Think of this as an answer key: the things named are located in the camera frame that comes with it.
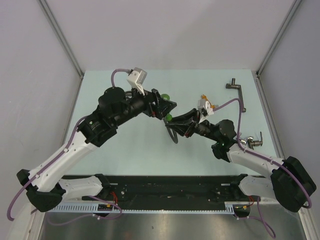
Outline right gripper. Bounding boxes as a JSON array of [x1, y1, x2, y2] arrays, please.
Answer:
[[165, 108, 220, 142]]

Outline chrome faucet white fittings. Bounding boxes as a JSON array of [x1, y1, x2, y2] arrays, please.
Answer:
[[240, 131, 264, 150]]

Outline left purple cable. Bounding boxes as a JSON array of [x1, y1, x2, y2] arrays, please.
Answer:
[[6, 67, 133, 227]]

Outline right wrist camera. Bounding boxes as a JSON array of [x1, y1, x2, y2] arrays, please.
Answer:
[[197, 98, 214, 123]]

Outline right aluminium frame post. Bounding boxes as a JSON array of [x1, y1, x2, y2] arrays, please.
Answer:
[[255, 0, 304, 77]]

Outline green water faucet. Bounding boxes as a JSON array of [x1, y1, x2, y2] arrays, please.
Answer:
[[161, 93, 173, 122]]

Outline dark metal faucet spout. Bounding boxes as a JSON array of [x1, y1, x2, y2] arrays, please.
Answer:
[[225, 77, 247, 113]]

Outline orange water faucet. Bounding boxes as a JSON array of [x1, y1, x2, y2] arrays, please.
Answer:
[[201, 94, 219, 109]]

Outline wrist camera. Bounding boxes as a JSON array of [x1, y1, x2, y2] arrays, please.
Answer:
[[127, 67, 148, 96], [197, 98, 214, 123]]

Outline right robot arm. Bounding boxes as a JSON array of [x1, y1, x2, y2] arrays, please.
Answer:
[[166, 108, 317, 213]]

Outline left aluminium frame post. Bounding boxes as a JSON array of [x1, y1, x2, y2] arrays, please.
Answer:
[[36, 0, 84, 79]]

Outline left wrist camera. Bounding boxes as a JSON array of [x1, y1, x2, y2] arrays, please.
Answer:
[[127, 67, 148, 96]]

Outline aluminium frame post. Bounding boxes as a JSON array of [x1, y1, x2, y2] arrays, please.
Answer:
[[36, 0, 84, 79], [255, 0, 304, 77]]

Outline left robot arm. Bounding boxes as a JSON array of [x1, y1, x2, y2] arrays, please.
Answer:
[[17, 87, 177, 212]]

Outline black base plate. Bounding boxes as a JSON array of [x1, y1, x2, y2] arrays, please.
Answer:
[[82, 174, 261, 211]]

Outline white slotted cable duct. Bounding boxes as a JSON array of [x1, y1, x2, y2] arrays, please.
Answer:
[[53, 202, 237, 215]]

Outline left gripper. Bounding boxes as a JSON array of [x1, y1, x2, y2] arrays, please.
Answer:
[[112, 83, 177, 128]]

